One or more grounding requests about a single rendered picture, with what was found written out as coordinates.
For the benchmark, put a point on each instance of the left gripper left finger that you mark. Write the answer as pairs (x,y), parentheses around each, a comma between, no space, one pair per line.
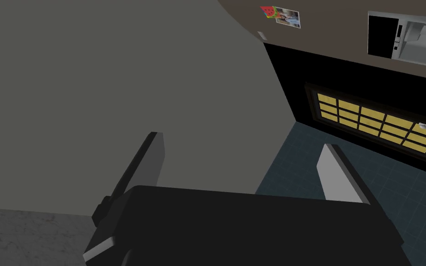
(144,164)

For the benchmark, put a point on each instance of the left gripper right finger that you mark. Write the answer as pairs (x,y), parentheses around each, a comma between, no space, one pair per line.
(337,177)

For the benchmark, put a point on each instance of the brown refrigerator with magnets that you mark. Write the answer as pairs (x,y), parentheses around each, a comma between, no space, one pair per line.
(338,26)

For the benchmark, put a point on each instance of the black door with yellow panes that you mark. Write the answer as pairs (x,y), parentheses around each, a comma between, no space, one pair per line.
(375,120)

